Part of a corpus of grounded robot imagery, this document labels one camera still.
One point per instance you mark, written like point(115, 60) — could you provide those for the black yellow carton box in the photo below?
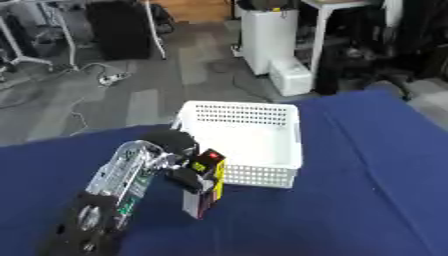
point(209, 181)

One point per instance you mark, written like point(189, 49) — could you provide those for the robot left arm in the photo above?
point(111, 186)

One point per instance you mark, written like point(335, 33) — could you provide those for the white table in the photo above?
point(326, 30)

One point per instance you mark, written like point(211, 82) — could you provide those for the tall white appliance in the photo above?
point(267, 38)

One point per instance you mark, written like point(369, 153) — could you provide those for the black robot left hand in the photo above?
point(175, 146)

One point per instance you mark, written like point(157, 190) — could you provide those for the white perforated plastic basket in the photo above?
point(245, 140)

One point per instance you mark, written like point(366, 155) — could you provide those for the small white box unit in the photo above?
point(290, 76)

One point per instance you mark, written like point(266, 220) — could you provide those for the white metal stand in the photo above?
point(35, 36)

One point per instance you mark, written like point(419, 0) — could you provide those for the black office chair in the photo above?
point(373, 50)

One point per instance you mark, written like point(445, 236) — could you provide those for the white power strip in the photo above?
point(111, 78)

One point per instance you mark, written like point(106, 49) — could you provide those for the black cabinet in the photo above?
point(119, 28)

